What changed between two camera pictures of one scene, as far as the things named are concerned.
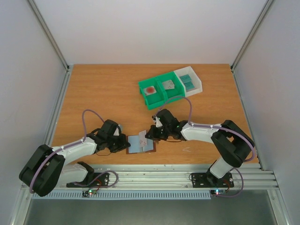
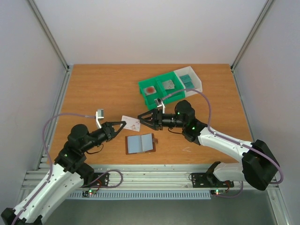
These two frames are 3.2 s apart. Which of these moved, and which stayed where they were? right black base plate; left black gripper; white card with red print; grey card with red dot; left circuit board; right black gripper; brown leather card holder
Moved: right black gripper; left black gripper
Stayed: right black base plate; left circuit board; grey card with red dot; brown leather card holder; white card with red print
